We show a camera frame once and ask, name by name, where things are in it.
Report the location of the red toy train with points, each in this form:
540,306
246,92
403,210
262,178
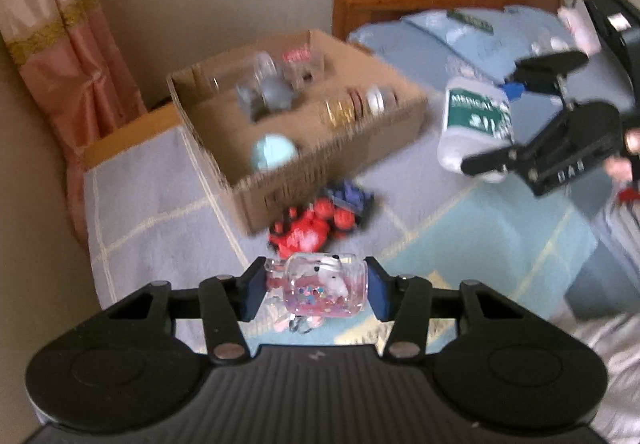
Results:
300,234

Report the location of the green patterned hair clip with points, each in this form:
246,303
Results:
470,22

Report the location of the white bottle with green label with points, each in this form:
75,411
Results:
470,124

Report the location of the person's right hand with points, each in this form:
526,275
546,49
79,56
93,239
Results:
622,168

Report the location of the mint round case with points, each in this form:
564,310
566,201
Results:
272,152

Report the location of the blue floral pillow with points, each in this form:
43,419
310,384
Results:
520,32

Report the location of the grey rubber animal toy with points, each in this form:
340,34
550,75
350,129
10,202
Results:
272,95

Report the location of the pale plush toy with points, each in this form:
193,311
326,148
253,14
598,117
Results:
580,32

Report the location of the cardboard box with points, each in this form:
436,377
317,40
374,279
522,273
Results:
300,189

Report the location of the clear bottle of golden capsules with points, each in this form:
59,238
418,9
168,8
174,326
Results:
345,109

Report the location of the clear rounded plastic case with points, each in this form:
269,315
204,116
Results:
300,67

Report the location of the pink curtain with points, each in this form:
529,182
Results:
60,49

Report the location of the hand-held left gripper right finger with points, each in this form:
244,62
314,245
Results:
377,292

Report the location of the blue toy block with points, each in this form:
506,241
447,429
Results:
350,196

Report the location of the white cloth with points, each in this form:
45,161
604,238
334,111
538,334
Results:
620,374

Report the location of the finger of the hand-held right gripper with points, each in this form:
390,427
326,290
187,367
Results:
492,160
545,69

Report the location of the clear plastic jar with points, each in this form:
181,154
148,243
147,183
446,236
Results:
262,67

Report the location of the blue floral bed sheet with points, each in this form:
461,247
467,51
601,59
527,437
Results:
595,269

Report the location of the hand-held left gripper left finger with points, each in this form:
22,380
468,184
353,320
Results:
252,292

